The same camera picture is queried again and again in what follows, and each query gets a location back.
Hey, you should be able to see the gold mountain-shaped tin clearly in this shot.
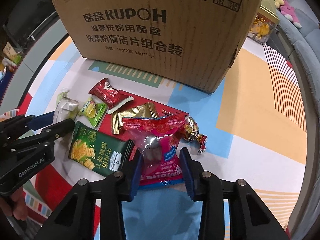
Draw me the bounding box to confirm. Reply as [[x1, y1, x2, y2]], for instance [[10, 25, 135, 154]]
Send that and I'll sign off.
[[247, 0, 280, 45]]

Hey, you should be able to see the white grey snack packet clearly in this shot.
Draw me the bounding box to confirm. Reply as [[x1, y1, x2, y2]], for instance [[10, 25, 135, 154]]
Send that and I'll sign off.
[[53, 96, 79, 124]]

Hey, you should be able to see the light green durian candy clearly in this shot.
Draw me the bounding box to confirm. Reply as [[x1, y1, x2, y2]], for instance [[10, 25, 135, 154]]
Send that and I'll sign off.
[[79, 96, 107, 127]]

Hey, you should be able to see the green cracker packet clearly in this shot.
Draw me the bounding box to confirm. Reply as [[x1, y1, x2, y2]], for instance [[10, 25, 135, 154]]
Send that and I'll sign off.
[[68, 121, 134, 177]]

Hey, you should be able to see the gold foil snack packet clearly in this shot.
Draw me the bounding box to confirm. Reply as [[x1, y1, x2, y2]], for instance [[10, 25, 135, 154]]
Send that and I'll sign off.
[[111, 102, 159, 135]]

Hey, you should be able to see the grey TV cabinet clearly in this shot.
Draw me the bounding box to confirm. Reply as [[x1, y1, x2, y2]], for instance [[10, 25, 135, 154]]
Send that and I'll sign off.
[[1, 12, 68, 112]]

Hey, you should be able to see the yellow plush toy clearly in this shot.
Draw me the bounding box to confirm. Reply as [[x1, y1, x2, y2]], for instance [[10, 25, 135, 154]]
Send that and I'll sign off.
[[274, 0, 285, 9]]

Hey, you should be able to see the brown cardboard box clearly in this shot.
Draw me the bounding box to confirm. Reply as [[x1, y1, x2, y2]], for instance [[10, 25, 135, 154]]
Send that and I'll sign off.
[[52, 0, 261, 93]]

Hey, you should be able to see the dark red candy packet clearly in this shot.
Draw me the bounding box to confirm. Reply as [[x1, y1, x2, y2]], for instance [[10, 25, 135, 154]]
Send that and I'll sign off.
[[89, 78, 134, 114]]

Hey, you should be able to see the red gold foil candy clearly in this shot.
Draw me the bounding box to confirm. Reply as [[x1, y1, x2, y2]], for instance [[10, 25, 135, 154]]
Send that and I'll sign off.
[[179, 115, 207, 155]]

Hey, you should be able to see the pink red hawthorn snack bag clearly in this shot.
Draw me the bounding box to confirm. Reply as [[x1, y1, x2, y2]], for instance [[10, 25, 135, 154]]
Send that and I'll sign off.
[[123, 112, 186, 189]]

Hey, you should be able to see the colourful patchwork tablecloth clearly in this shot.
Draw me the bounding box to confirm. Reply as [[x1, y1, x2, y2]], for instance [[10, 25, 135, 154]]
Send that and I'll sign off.
[[0, 36, 308, 240]]

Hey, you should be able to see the small pale green candy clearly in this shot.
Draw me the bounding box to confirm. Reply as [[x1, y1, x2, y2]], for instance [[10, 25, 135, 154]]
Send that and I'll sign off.
[[56, 88, 69, 105]]

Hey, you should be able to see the pink plush toy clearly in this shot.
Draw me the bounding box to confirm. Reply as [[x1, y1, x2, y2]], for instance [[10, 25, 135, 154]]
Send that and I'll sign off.
[[280, 0, 302, 29]]

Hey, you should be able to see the person's left hand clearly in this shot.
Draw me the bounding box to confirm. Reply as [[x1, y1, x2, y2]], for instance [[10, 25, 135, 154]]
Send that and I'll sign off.
[[1, 187, 28, 221]]

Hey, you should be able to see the grey curved sofa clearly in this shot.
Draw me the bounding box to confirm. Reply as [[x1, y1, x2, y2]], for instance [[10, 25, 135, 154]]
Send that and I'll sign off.
[[276, 5, 319, 114]]

